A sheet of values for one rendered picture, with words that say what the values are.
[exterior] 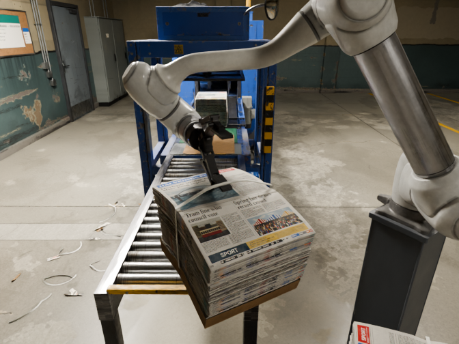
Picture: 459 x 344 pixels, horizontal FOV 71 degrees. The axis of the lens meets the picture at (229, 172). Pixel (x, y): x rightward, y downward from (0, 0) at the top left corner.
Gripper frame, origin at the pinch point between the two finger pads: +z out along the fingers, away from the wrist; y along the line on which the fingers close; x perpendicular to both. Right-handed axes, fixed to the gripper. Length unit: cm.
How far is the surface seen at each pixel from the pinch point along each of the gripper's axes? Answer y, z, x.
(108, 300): 54, -20, 34
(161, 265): 52, -26, 14
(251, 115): 100, -302, -178
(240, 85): 64, -327, -172
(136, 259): 54, -36, 21
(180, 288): 48, -10, 12
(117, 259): 52, -37, 28
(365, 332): 46, 29, -30
